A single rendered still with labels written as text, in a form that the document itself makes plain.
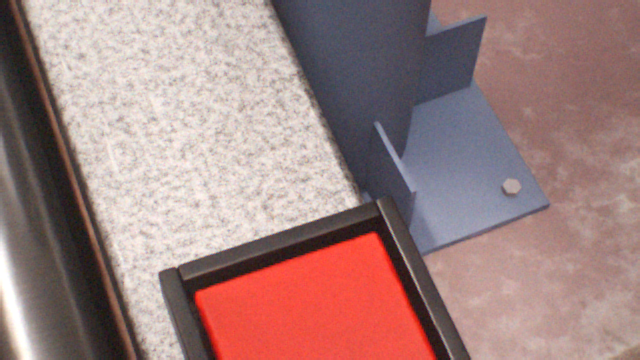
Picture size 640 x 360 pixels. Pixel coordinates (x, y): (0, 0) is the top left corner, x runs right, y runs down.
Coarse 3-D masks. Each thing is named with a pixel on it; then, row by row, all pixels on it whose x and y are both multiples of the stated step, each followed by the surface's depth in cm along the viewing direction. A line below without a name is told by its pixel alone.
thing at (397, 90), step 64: (320, 0) 114; (384, 0) 114; (320, 64) 123; (384, 64) 123; (448, 64) 146; (384, 128) 135; (448, 128) 149; (384, 192) 138; (448, 192) 144; (512, 192) 144
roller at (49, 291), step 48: (0, 48) 43; (0, 96) 41; (0, 144) 40; (0, 192) 39; (48, 192) 40; (0, 240) 38; (48, 240) 38; (0, 288) 37; (48, 288) 37; (0, 336) 36; (48, 336) 36; (96, 336) 38
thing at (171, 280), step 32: (320, 224) 37; (352, 224) 37; (384, 224) 37; (224, 256) 36; (256, 256) 37; (288, 256) 37; (416, 256) 37; (192, 288) 37; (416, 288) 36; (192, 320) 35; (448, 320) 36; (192, 352) 35; (448, 352) 35
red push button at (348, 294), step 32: (320, 256) 37; (352, 256) 37; (384, 256) 37; (224, 288) 36; (256, 288) 36; (288, 288) 36; (320, 288) 36; (352, 288) 36; (384, 288) 36; (224, 320) 36; (256, 320) 36; (288, 320) 36; (320, 320) 36; (352, 320) 36; (384, 320) 36; (416, 320) 36; (224, 352) 35; (256, 352) 35; (288, 352) 35; (320, 352) 35; (352, 352) 35; (384, 352) 35; (416, 352) 35
